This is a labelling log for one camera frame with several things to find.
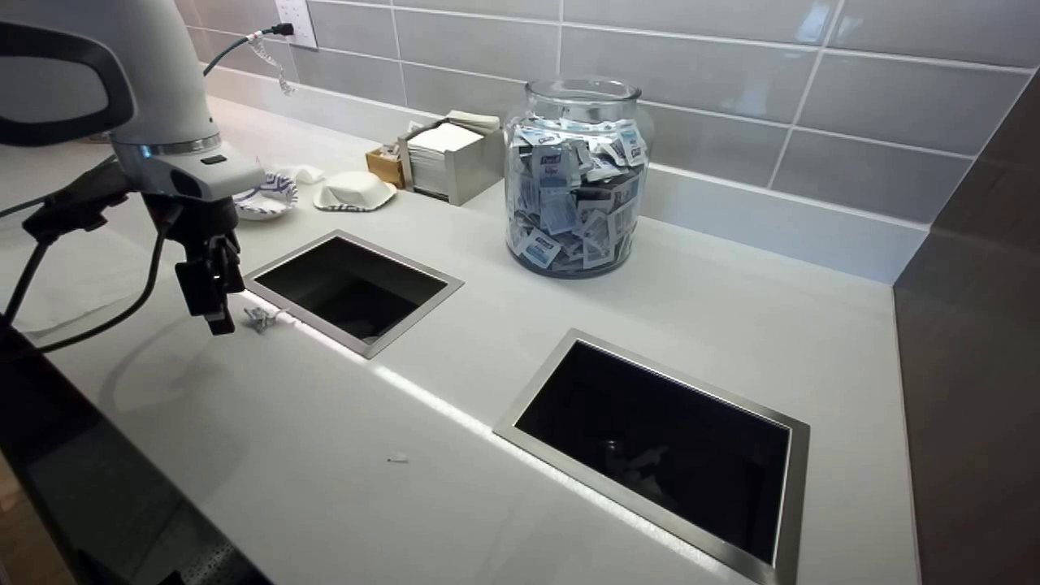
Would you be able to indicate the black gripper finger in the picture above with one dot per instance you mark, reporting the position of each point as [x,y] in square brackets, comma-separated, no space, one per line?
[230,263]
[204,292]

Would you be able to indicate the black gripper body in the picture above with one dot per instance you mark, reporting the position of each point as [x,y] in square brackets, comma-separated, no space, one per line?
[196,222]

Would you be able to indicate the small paper piece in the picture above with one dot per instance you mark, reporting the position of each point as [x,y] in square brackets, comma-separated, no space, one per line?
[257,316]

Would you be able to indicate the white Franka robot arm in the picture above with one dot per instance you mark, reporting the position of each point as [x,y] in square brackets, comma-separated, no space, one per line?
[165,66]

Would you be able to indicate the steel-rimmed bin beside the bowls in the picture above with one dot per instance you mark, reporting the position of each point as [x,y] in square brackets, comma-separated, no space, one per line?
[347,288]

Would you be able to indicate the steel-rimmed bin beside wood panel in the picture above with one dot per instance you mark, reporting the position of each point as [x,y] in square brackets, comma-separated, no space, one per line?
[660,442]

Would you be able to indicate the blue patterned paper bowl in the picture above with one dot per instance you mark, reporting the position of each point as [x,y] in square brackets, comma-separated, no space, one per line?
[265,203]

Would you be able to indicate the crumpled white tissue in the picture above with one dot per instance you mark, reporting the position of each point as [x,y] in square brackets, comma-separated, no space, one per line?
[307,175]

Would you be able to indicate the white paper bowl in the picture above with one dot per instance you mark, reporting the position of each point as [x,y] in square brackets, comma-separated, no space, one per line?
[355,191]

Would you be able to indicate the wooden tray of packets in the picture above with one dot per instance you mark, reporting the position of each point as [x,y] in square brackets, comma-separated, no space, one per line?
[386,163]

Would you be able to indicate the glass jar of packets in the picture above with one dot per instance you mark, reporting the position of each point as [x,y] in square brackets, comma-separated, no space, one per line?
[574,196]

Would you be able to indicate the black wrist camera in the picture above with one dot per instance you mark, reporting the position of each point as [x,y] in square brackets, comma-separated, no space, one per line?
[77,203]

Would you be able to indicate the white wall outlet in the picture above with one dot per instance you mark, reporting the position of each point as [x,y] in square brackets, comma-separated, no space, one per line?
[305,39]

